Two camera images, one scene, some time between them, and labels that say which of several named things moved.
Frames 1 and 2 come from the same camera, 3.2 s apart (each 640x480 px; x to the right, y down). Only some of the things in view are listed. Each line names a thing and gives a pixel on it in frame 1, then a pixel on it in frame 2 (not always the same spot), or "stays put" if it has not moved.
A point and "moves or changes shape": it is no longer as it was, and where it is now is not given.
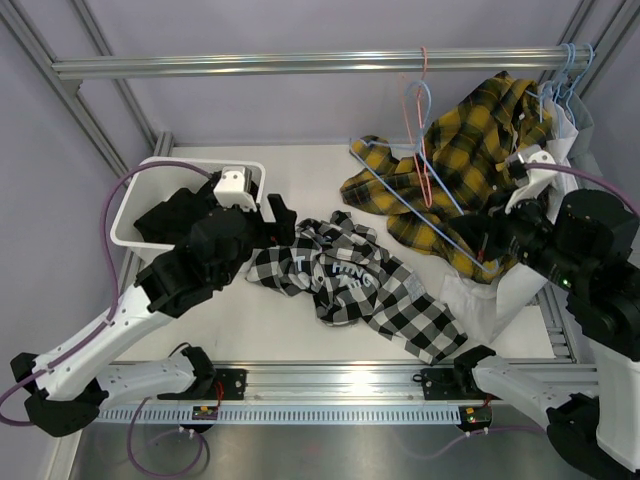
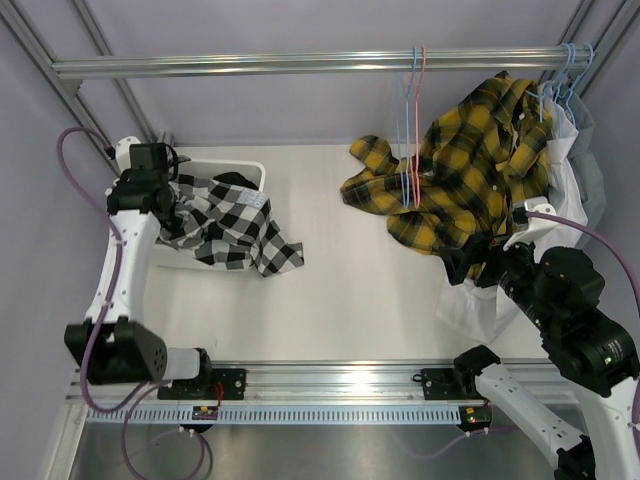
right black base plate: (448, 384) stays put
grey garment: (583, 155) stays put
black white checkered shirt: (353, 281) moves or changes shape
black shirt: (171, 221) moves or changes shape
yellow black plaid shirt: (462, 166) stays put
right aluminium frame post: (600, 23) stays put
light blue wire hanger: (418, 144) -> (407, 126)
